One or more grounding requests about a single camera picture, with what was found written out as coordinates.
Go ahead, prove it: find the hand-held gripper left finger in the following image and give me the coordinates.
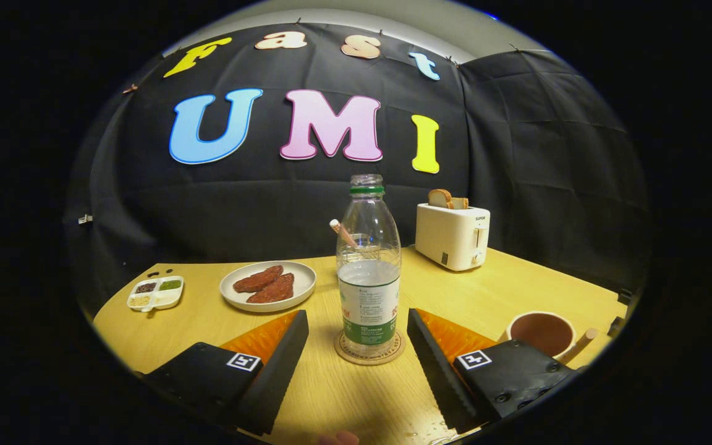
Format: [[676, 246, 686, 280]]
[[143, 309, 310, 436]]

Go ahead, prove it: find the black backdrop cloth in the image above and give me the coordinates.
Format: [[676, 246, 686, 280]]
[[66, 23, 650, 310]]

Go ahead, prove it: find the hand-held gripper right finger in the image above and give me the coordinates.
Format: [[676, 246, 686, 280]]
[[407, 308, 585, 433]]

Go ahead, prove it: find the white toaster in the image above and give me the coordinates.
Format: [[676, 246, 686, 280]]
[[415, 203, 491, 272]]

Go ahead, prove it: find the beige cup with wooden handle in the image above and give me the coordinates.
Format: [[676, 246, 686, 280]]
[[498, 311, 598, 365]]

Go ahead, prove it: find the clear plastic juice bottle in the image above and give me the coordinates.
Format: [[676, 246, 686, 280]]
[[336, 174, 402, 359]]

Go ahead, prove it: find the white round plate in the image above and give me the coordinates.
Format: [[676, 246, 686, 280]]
[[219, 260, 318, 313]]

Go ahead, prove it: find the white condiment tray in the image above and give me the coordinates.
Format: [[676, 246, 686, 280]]
[[127, 275, 185, 313]]

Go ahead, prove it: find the wooden table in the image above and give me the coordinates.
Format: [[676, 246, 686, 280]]
[[92, 245, 630, 445]]

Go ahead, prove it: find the round wooden coaster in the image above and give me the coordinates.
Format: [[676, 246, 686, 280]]
[[334, 329, 406, 367]]

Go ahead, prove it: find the wooden stick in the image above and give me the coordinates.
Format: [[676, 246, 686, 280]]
[[329, 219, 360, 249]]

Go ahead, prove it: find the brown meat slice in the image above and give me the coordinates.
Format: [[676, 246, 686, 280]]
[[246, 273, 295, 304], [233, 265, 284, 294]]

